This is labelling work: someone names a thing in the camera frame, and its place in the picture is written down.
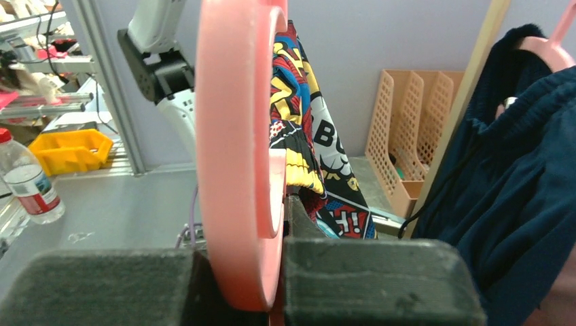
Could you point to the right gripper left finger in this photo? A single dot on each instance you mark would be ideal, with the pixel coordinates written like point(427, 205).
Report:
point(118, 287)

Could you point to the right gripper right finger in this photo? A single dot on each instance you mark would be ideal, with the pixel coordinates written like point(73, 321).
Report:
point(342, 281)

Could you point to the comic print shorts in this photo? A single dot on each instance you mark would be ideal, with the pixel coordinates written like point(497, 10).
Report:
point(317, 167)

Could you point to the pink plastic hanger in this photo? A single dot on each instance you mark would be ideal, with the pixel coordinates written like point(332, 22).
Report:
point(549, 40)
point(241, 180)

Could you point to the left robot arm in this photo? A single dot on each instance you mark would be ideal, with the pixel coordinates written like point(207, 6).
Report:
point(162, 73)

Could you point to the navy blue shorts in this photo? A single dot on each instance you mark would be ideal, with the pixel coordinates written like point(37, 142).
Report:
point(504, 195)

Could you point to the clear plastic water bottle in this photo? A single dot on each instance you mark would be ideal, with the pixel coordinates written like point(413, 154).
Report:
point(27, 181)

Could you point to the yellow plastic bin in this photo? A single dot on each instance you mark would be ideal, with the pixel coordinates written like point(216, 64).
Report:
point(67, 152)

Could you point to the peach plastic file organizer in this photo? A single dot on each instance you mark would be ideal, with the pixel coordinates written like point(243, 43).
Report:
point(410, 112)

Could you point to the wooden clothes rack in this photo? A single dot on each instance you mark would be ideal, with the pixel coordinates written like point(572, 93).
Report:
point(486, 37)

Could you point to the aluminium frame rails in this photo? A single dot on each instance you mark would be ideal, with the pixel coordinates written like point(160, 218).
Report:
point(58, 75)

